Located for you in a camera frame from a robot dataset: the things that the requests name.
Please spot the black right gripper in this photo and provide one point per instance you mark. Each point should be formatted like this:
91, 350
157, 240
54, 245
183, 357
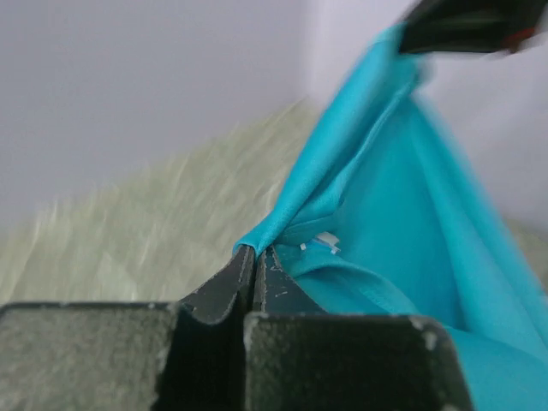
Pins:
470, 26

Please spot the teal t shirt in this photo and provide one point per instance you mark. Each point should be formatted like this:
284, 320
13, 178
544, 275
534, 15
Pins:
381, 214

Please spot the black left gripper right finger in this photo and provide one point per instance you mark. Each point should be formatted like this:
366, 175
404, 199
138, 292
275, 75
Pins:
298, 357

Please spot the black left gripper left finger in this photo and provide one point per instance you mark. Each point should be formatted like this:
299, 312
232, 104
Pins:
180, 355

